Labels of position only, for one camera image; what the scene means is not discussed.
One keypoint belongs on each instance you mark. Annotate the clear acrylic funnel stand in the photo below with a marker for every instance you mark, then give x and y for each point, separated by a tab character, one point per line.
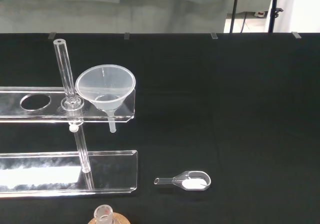
112	169

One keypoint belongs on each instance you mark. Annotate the clear glass weighing funnel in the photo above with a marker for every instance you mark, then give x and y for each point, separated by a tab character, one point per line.
195	183

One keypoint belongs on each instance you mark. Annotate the black bench cloth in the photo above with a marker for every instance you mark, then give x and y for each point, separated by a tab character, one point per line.
225	108

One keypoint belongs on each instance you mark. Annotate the clear cloth clip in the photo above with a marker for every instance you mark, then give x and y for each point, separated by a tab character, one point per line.
127	35
296	34
51	35
214	35

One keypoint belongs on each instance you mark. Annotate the grey fabric curtain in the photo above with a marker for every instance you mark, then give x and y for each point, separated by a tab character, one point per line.
112	6

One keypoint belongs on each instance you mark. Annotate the clear round-bottom flask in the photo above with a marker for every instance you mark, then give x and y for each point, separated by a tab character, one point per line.
103	212

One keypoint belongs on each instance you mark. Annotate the small red white object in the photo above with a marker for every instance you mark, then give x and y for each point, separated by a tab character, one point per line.
261	13

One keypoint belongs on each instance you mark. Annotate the black tripod pole with clamp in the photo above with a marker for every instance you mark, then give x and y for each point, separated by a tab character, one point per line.
274	8

